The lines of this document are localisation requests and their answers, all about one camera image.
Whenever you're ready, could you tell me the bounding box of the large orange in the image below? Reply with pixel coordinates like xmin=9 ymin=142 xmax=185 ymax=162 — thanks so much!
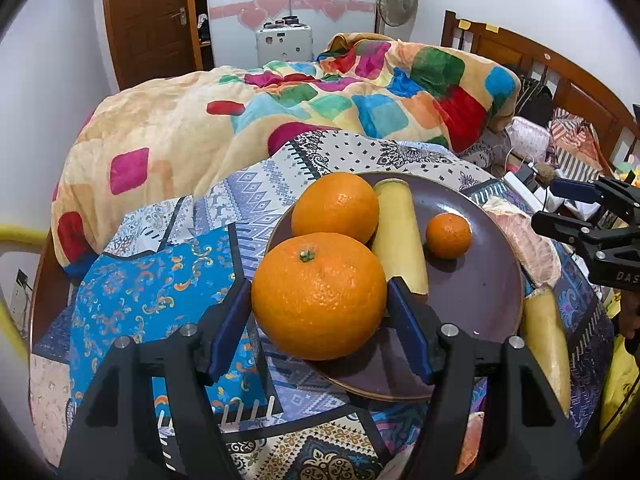
xmin=291 ymin=172 xmax=380 ymax=244
xmin=252 ymin=233 xmax=387 ymax=361

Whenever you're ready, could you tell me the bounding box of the white power strip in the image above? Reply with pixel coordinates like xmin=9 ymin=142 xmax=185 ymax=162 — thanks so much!
xmin=503 ymin=171 xmax=544 ymax=212

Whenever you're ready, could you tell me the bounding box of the yellow banana piece on plate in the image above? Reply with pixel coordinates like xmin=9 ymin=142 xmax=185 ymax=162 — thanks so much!
xmin=371 ymin=179 xmax=428 ymax=296

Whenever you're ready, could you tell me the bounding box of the patterned blue table cloth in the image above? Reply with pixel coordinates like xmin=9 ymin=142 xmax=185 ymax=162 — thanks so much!
xmin=28 ymin=128 xmax=615 ymax=480

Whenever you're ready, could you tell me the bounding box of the small tangerine on plate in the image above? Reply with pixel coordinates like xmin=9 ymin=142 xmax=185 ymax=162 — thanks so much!
xmin=425 ymin=212 xmax=473 ymax=259

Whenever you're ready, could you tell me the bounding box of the wooden bed headboard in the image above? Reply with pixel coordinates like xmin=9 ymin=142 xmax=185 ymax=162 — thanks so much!
xmin=440 ymin=10 xmax=639 ymax=167

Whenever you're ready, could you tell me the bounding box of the long yellow banana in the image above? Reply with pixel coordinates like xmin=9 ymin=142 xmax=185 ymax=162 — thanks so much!
xmin=521 ymin=284 xmax=570 ymax=417

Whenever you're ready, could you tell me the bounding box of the colourful patchwork blanket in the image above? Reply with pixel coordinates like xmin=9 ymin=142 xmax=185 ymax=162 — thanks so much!
xmin=51 ymin=32 xmax=521 ymax=275

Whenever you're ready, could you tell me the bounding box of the standing electric fan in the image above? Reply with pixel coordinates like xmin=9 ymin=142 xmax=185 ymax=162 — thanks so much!
xmin=375 ymin=0 xmax=419 ymax=41

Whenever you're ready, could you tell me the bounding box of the white box appliance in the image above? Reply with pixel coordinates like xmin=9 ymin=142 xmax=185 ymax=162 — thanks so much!
xmin=255 ymin=16 xmax=314 ymax=65

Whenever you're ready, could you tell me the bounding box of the brown wooden door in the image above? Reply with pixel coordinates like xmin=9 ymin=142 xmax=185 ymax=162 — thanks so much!
xmin=103 ymin=0 xmax=202 ymax=90

